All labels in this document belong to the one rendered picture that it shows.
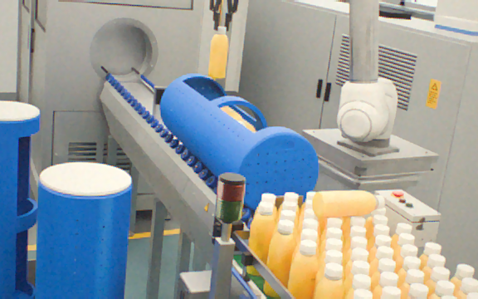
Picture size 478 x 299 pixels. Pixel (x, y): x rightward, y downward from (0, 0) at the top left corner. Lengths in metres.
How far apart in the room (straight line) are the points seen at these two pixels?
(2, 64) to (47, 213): 4.94
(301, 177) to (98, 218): 0.65
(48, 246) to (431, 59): 2.29
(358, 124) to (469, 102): 1.35
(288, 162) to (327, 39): 2.30
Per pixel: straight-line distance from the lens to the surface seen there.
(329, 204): 1.85
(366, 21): 2.43
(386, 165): 2.65
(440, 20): 3.93
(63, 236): 2.14
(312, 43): 4.55
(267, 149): 2.15
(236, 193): 1.60
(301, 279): 1.72
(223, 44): 2.81
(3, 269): 3.04
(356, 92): 2.43
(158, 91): 3.31
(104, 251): 2.16
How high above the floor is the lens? 1.78
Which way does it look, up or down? 17 degrees down
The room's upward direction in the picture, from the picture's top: 7 degrees clockwise
